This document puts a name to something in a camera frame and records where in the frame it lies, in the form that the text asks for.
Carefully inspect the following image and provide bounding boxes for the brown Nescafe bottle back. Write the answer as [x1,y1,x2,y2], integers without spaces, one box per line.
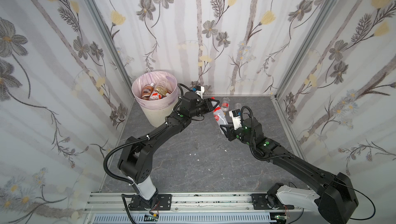
[141,82,155,100]

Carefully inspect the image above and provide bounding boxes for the crushed bottle red label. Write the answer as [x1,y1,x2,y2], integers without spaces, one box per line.
[221,97,230,113]

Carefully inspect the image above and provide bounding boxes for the clear bottle red-white label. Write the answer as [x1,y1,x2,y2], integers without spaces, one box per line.
[149,91,163,100]

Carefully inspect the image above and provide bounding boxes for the clear ribbed bottle white cap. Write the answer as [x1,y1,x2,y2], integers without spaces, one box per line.
[234,103,242,110]

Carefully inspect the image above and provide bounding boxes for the yellow red tea bottle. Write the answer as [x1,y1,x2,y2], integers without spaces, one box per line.
[154,80,172,98]

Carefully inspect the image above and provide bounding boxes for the pink bin liner bag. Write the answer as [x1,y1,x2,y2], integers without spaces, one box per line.
[131,70,178,110]

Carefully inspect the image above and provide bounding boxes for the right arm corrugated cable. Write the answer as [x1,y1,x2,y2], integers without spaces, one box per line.
[239,106,295,162]

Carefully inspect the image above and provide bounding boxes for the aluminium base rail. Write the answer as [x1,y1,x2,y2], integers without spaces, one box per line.
[77,191,341,224]

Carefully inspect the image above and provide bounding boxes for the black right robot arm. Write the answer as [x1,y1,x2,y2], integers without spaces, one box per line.
[220,119,359,224]

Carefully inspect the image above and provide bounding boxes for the cream waste bin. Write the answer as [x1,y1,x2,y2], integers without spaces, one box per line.
[138,85,178,127]

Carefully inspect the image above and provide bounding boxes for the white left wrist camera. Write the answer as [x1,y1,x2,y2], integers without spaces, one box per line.
[192,86,205,98]

